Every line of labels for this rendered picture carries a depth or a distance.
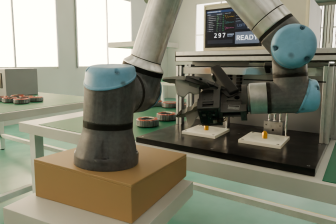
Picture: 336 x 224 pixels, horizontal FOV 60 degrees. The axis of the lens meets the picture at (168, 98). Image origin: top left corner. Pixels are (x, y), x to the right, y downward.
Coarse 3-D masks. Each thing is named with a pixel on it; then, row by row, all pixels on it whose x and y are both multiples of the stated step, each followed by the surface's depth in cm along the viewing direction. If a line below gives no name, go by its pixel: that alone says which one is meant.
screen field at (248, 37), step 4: (236, 32) 124; (240, 32) 123; (244, 32) 122; (248, 32) 121; (236, 36) 124; (240, 36) 123; (244, 36) 122; (248, 36) 122; (252, 36) 121; (236, 40) 125; (240, 40) 124; (244, 40) 123; (248, 40) 122; (252, 40) 121; (256, 40) 120
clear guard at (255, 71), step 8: (248, 64) 99; (256, 64) 97; (312, 64) 88; (320, 64) 87; (328, 64) 86; (248, 72) 96; (256, 72) 95; (264, 72) 93; (312, 72) 86; (320, 72) 85; (272, 80) 90; (320, 80) 83
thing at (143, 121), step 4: (144, 116) 149; (152, 116) 149; (136, 120) 143; (140, 120) 141; (144, 120) 140; (148, 120) 140; (152, 120) 141; (156, 120) 142; (136, 124) 144; (140, 124) 141; (144, 124) 140; (148, 124) 140; (152, 124) 141; (156, 124) 143
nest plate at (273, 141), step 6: (252, 132) 117; (258, 132) 117; (240, 138) 108; (246, 138) 108; (252, 138) 108; (258, 138) 108; (264, 138) 108; (270, 138) 108; (276, 138) 108; (282, 138) 108; (288, 138) 109; (258, 144) 103; (264, 144) 102; (270, 144) 101; (276, 144) 100; (282, 144) 101
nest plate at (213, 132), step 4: (188, 128) 124; (192, 128) 124; (196, 128) 124; (200, 128) 124; (208, 128) 124; (212, 128) 124; (216, 128) 124; (220, 128) 124; (224, 128) 124; (228, 128) 124; (184, 132) 120; (188, 132) 119; (192, 132) 118; (196, 132) 117; (200, 132) 117; (204, 132) 117; (208, 132) 117; (212, 132) 117; (216, 132) 117; (220, 132) 117; (224, 132) 120; (204, 136) 115; (208, 136) 114; (212, 136) 113; (216, 136) 113
